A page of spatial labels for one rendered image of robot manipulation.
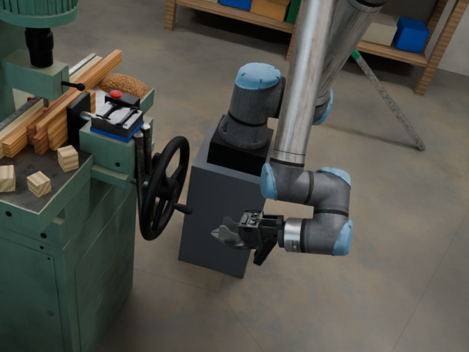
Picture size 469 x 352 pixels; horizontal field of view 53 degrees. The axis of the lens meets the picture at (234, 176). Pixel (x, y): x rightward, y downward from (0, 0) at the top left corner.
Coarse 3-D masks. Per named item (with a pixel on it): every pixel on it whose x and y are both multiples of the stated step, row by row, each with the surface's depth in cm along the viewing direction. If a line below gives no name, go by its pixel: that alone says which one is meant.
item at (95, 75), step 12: (108, 60) 145; (120, 60) 152; (96, 72) 139; (108, 72) 147; (84, 84) 134; (60, 96) 127; (24, 132) 113; (12, 144) 110; (24, 144) 115; (12, 156) 111
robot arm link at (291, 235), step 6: (288, 222) 122; (294, 222) 121; (300, 222) 121; (288, 228) 121; (294, 228) 120; (300, 228) 120; (288, 234) 120; (294, 234) 120; (288, 240) 120; (294, 240) 120; (288, 246) 121; (294, 246) 120; (300, 252) 122
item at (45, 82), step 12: (12, 60) 112; (24, 60) 113; (12, 72) 112; (24, 72) 111; (36, 72) 110; (48, 72) 111; (60, 72) 112; (12, 84) 115; (24, 84) 113; (36, 84) 112; (48, 84) 111; (60, 84) 114; (48, 96) 114
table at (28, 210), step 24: (96, 96) 136; (144, 96) 141; (72, 144) 119; (24, 168) 109; (48, 168) 111; (96, 168) 118; (0, 192) 103; (24, 192) 104; (72, 192) 112; (0, 216) 104; (24, 216) 101; (48, 216) 104
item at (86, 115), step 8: (80, 96) 118; (88, 96) 120; (72, 104) 115; (80, 104) 118; (88, 104) 122; (72, 112) 115; (80, 112) 119; (88, 112) 119; (72, 120) 116; (80, 120) 120; (88, 120) 119; (72, 128) 118; (80, 128) 122; (72, 136) 119
